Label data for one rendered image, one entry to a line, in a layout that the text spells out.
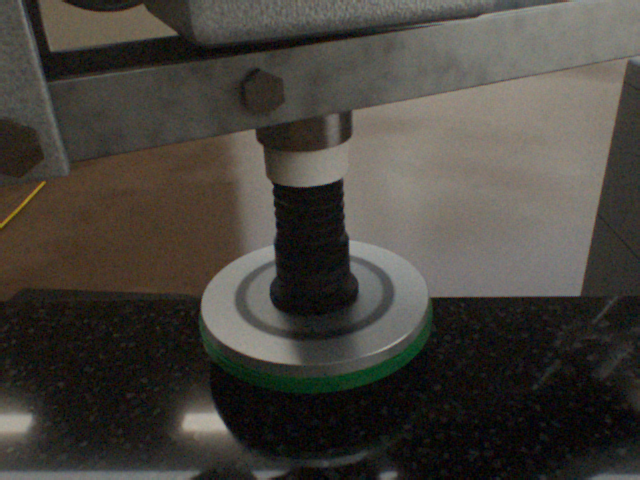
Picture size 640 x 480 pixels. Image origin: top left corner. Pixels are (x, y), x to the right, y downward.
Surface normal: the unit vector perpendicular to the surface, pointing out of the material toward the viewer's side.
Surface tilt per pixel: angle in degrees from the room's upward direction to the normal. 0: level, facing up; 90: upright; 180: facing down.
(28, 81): 90
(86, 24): 90
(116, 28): 90
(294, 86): 90
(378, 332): 0
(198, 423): 0
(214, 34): 113
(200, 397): 0
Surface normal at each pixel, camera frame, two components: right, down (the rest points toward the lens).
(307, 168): 0.08, 0.47
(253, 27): 0.36, 0.73
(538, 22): 0.37, 0.42
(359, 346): -0.05, -0.88
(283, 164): -0.48, 0.43
